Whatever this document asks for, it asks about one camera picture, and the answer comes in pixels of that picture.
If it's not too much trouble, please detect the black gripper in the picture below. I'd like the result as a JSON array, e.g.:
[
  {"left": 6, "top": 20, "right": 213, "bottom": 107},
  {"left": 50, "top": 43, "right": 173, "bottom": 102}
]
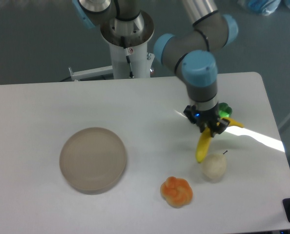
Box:
[{"left": 184, "top": 103, "right": 230, "bottom": 137}]

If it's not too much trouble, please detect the yellow banana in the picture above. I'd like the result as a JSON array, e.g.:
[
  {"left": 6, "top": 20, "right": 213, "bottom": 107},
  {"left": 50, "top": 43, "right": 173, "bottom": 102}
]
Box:
[{"left": 195, "top": 117, "right": 244, "bottom": 163}]

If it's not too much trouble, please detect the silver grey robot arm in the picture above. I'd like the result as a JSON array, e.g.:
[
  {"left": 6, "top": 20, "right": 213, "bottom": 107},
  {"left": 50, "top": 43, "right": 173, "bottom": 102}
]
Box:
[{"left": 73, "top": 0, "right": 238, "bottom": 137}]

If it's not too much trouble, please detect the green bell pepper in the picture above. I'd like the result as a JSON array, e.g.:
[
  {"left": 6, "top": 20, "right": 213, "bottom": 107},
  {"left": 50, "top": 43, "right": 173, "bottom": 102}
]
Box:
[{"left": 218, "top": 102, "right": 232, "bottom": 118}]

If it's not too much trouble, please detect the white pear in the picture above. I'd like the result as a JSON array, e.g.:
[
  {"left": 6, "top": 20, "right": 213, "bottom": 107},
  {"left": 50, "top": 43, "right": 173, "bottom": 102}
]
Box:
[{"left": 200, "top": 150, "right": 228, "bottom": 183}]

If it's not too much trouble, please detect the orange swirled bread roll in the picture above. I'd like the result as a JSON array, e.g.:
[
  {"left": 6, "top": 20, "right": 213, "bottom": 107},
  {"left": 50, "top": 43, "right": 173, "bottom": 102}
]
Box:
[{"left": 160, "top": 176, "right": 193, "bottom": 208}]

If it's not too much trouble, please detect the beige round plate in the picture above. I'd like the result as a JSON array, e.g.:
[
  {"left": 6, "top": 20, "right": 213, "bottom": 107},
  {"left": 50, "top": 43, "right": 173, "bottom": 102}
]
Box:
[{"left": 59, "top": 127, "right": 127, "bottom": 195}]

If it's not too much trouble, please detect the blue plastic bag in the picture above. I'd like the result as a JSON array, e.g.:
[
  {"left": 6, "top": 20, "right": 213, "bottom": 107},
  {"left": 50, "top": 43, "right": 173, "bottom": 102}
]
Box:
[{"left": 237, "top": 0, "right": 290, "bottom": 16}]

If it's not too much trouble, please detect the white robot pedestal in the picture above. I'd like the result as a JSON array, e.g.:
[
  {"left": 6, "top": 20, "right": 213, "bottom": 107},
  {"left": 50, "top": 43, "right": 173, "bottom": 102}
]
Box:
[{"left": 101, "top": 11, "right": 155, "bottom": 79}]

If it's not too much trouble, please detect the white left support bracket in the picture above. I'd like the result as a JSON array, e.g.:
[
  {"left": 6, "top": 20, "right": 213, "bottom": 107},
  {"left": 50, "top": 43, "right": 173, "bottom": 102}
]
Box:
[{"left": 68, "top": 65, "right": 113, "bottom": 81}]

